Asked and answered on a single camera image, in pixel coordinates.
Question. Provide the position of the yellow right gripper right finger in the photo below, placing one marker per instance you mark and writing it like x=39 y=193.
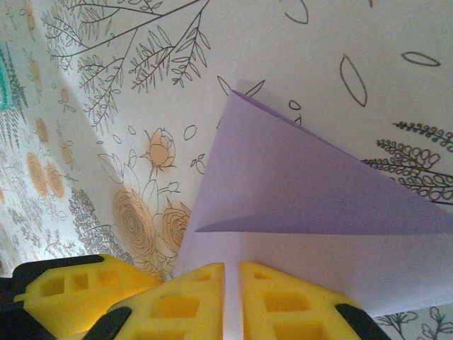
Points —
x=283 y=308

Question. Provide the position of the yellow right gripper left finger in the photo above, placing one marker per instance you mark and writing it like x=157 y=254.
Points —
x=177 y=308

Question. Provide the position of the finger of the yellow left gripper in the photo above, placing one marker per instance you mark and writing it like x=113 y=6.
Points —
x=70 y=294

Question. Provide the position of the lilac square paper sheet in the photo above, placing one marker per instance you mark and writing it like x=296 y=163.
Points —
x=283 y=184

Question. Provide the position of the floral patterned table mat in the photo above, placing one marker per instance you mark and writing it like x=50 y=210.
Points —
x=106 y=159

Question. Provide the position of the teal translucent cup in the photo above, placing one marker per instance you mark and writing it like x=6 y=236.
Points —
x=4 y=78

